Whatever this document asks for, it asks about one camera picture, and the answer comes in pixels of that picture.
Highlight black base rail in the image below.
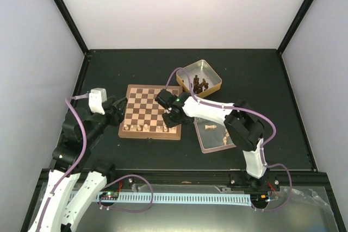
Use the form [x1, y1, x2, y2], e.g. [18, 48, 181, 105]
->
[114, 169, 281, 189]

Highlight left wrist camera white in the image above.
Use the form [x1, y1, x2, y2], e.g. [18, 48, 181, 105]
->
[88, 88, 107, 115]

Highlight wooden chess board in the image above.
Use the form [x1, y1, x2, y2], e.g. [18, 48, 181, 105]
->
[118, 84, 182, 140]

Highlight right black frame post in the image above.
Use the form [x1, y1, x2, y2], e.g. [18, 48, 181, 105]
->
[276, 0, 332, 54]

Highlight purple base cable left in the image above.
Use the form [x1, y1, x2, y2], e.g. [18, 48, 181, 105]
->
[97, 174, 154, 213]

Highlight white slotted cable duct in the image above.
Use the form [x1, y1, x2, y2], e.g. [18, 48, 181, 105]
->
[95, 192, 252, 206]

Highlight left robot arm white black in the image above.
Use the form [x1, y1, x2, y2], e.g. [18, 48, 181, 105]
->
[29, 93, 128, 231]

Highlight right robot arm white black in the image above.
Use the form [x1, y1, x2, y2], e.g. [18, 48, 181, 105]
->
[155, 89, 267, 191]

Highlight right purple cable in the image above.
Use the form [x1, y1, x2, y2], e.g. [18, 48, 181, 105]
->
[165, 67, 293, 213]

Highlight pile of dark chess pieces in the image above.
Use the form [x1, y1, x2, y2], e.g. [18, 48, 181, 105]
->
[190, 74, 209, 94]

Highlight small circuit board left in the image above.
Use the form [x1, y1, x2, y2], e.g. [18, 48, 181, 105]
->
[99, 191, 119, 200]

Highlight left black frame post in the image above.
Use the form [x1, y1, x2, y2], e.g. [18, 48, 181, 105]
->
[37, 0, 90, 56]

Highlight black frame post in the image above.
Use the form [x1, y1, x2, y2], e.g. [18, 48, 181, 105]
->
[37, 0, 90, 56]
[276, 0, 332, 54]

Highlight gold tin box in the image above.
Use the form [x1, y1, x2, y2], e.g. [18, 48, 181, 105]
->
[175, 60, 222, 98]

